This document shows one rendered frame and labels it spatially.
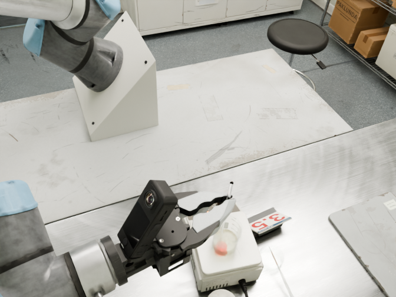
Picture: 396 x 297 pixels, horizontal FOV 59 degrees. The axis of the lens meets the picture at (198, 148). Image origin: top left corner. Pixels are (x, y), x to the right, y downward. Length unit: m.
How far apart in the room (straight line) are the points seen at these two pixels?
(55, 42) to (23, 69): 2.11
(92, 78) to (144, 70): 0.16
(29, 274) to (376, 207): 0.78
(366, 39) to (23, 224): 2.88
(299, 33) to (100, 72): 1.38
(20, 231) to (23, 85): 2.42
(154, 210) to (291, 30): 1.80
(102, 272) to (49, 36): 0.61
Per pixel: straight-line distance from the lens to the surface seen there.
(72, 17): 0.85
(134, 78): 0.94
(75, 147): 1.02
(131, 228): 0.51
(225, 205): 0.55
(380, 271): 0.89
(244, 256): 0.72
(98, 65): 1.00
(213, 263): 0.70
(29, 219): 0.51
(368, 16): 3.22
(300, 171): 0.99
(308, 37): 2.12
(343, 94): 2.90
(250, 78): 1.26
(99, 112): 1.01
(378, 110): 2.87
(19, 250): 0.50
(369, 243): 0.91
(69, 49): 0.96
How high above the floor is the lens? 1.62
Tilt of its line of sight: 47 degrees down
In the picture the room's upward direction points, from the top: 4 degrees clockwise
